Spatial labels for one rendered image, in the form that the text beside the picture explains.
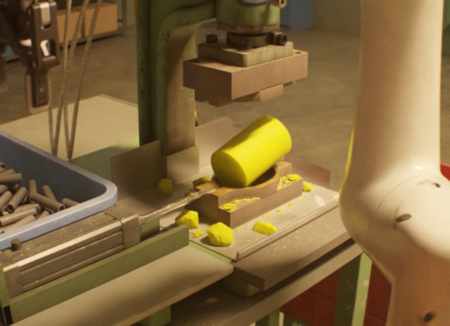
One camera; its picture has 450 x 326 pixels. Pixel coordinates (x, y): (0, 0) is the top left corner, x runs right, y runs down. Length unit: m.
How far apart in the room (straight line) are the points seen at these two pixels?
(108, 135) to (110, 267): 0.68
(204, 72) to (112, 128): 0.63
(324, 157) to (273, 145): 2.99
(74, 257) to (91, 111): 0.87
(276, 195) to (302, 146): 3.13
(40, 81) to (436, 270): 0.41
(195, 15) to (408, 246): 0.50
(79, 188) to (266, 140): 0.29
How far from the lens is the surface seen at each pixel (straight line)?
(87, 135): 1.56
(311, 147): 4.20
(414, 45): 0.79
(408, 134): 0.81
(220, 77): 0.97
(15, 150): 1.28
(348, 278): 1.19
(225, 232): 1.00
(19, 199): 1.14
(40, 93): 0.66
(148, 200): 1.13
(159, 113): 1.15
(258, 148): 1.06
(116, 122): 1.63
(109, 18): 7.04
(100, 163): 1.29
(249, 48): 0.99
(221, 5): 1.00
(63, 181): 1.16
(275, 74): 1.03
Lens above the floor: 1.47
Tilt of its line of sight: 21 degrees down
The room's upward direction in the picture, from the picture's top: straight up
